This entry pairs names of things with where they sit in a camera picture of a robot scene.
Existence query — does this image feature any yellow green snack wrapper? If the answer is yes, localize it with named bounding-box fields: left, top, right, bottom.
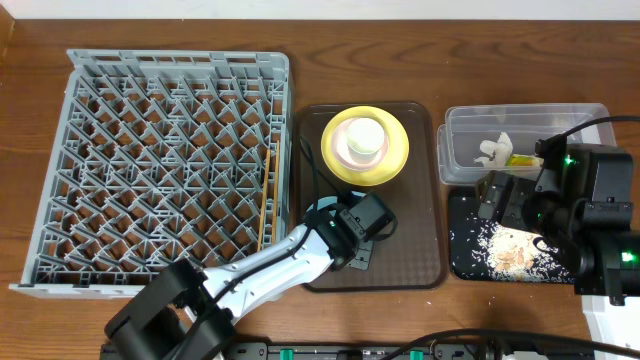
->
left=505, top=154, right=544, bottom=167

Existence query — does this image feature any white tissue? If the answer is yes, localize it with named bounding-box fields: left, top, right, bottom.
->
left=474, top=132, right=513, bottom=168

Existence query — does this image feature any light blue bowl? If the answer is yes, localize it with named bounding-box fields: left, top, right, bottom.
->
left=304, top=191, right=365, bottom=218

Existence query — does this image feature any cream cup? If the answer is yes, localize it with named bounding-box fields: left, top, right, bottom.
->
left=346, top=118, right=385, bottom=154

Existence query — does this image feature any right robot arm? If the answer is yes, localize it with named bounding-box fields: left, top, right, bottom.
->
left=476, top=143, right=639, bottom=306

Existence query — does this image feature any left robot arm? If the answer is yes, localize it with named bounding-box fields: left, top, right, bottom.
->
left=104, top=209, right=378, bottom=359

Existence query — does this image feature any black waste tray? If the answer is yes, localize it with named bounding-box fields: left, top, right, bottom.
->
left=447, top=186, right=581, bottom=286

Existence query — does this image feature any grey dishwasher rack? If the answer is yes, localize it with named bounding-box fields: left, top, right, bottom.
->
left=13, top=49, right=294, bottom=299

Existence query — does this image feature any brown plastic serving tray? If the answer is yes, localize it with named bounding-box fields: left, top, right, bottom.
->
left=294, top=102, right=449, bottom=293

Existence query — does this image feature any spilled rice pile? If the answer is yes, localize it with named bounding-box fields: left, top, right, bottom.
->
left=452, top=197, right=571, bottom=284

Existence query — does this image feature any clear plastic container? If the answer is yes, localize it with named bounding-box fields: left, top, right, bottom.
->
left=437, top=103, right=609, bottom=186

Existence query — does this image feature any yellow plate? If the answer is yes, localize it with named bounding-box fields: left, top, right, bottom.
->
left=321, top=106, right=410, bottom=187

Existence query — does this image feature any pink small plate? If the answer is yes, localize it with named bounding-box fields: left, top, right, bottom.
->
left=331, top=118, right=388, bottom=171

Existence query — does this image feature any black cable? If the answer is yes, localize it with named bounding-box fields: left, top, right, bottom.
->
left=379, top=327, right=640, bottom=360

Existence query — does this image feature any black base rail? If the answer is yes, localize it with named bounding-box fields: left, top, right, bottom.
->
left=99, top=341, right=591, bottom=360

